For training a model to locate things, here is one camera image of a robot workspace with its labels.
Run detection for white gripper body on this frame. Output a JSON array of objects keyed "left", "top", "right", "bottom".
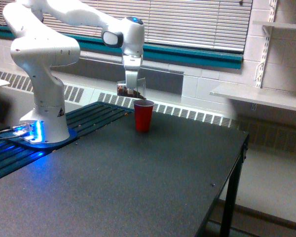
[{"left": 122, "top": 54, "right": 143, "bottom": 89}]

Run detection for gripper finger behind cup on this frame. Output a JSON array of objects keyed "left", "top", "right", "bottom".
[{"left": 127, "top": 88, "right": 135, "bottom": 95}]

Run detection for clear plastic cup with grains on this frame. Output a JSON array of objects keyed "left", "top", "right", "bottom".
[{"left": 116, "top": 78, "right": 146, "bottom": 99}]

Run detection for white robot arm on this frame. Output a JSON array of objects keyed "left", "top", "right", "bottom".
[{"left": 2, "top": 0, "right": 145, "bottom": 144}]

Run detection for red plastic cup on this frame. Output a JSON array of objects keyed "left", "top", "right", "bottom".
[{"left": 134, "top": 99, "right": 154, "bottom": 132}]

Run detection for baseboard radiator vent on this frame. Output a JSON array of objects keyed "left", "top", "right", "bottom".
[{"left": 0, "top": 71, "right": 240, "bottom": 128}]

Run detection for white window blinds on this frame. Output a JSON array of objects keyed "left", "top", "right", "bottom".
[{"left": 0, "top": 0, "right": 252, "bottom": 53}]

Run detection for black table leg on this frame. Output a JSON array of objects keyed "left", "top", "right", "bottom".
[{"left": 220, "top": 135, "right": 250, "bottom": 237}]

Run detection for blue slotted mounting rail plate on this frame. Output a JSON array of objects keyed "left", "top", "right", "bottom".
[{"left": 0, "top": 102, "right": 134, "bottom": 178}]

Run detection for white upper wall shelf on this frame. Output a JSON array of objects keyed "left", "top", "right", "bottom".
[{"left": 253, "top": 21, "right": 296, "bottom": 30}]

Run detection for white wall shelf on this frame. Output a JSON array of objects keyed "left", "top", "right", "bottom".
[
  {"left": 253, "top": 21, "right": 296, "bottom": 30},
  {"left": 210, "top": 83, "right": 296, "bottom": 111}
]

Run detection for white shelf bracket rail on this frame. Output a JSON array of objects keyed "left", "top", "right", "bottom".
[{"left": 254, "top": 0, "right": 278, "bottom": 88}]

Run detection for white lower wall shelf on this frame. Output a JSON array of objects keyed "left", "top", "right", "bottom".
[{"left": 210, "top": 83, "right": 296, "bottom": 111}]

